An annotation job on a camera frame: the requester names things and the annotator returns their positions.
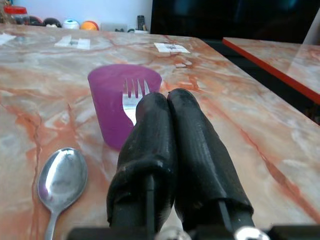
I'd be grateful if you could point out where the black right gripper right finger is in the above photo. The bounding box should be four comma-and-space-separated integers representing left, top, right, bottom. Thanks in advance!
166, 88, 255, 232

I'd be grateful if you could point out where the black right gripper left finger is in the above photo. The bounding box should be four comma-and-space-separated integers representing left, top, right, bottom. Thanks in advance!
106, 92, 179, 233

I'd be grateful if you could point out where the silver metal fork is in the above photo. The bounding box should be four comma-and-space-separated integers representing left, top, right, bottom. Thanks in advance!
121, 77, 151, 126

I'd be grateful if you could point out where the marble-top table with cup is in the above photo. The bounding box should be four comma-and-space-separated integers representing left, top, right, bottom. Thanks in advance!
0, 23, 320, 240

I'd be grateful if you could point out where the purple plastic cup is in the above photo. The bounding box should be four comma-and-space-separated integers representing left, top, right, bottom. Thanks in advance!
87, 63, 163, 151

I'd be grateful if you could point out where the silver metal spoon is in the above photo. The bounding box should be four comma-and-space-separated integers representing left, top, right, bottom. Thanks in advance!
37, 147, 89, 240

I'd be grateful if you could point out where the white paper tag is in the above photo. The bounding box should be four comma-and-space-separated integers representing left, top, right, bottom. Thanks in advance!
54, 34, 91, 50
153, 42, 191, 54
0, 33, 17, 46

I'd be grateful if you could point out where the black remote control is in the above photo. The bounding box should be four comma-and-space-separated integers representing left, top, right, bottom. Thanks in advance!
136, 15, 146, 31

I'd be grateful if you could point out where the orange round toy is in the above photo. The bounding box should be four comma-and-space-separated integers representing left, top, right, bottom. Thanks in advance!
80, 20, 100, 31

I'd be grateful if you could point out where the empty marble-top table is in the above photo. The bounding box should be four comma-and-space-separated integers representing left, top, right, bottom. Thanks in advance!
222, 36, 320, 126

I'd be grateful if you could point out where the white round toy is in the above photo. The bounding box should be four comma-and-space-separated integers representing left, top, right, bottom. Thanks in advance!
62, 18, 80, 30

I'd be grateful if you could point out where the black television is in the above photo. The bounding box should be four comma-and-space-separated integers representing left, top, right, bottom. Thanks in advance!
149, 0, 320, 45

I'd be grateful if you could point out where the black plush toy with face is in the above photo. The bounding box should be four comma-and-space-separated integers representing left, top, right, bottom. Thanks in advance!
42, 17, 63, 28

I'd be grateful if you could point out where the jar with red lid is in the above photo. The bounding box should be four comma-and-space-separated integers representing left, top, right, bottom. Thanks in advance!
3, 5, 28, 25

